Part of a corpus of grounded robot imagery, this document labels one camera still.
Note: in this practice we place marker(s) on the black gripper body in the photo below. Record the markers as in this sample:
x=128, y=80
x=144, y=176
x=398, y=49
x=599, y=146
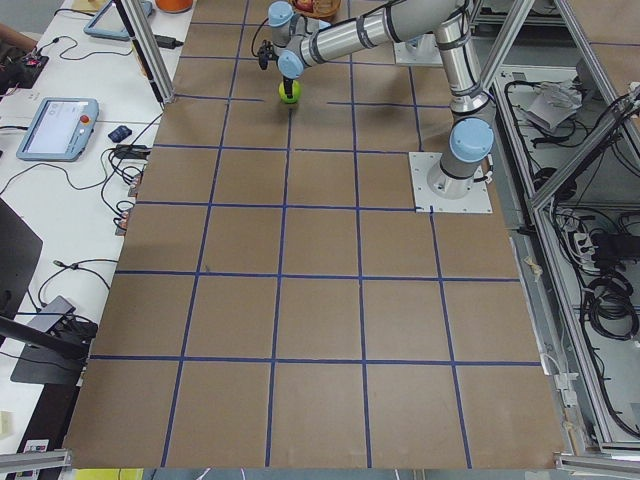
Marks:
x=288, y=83

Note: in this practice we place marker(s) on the green apple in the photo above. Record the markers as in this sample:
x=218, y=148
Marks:
x=296, y=97

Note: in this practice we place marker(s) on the red yellow apple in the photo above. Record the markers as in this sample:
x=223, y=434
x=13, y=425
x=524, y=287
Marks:
x=305, y=5

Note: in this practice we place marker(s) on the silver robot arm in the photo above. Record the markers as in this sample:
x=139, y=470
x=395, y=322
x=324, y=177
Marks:
x=299, y=42

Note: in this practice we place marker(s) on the wicker basket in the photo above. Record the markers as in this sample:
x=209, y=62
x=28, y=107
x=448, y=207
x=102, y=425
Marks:
x=323, y=9

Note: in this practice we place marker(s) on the teach pendant tablet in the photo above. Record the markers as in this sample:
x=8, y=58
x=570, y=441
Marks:
x=60, y=130

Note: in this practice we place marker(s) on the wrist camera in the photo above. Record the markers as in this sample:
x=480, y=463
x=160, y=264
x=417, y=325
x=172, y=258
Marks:
x=266, y=54

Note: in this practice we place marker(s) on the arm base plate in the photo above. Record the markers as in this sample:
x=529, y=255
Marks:
x=435, y=192
x=419, y=51

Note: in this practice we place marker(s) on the aluminium frame post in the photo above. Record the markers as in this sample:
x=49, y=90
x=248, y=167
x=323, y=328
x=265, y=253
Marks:
x=145, y=45

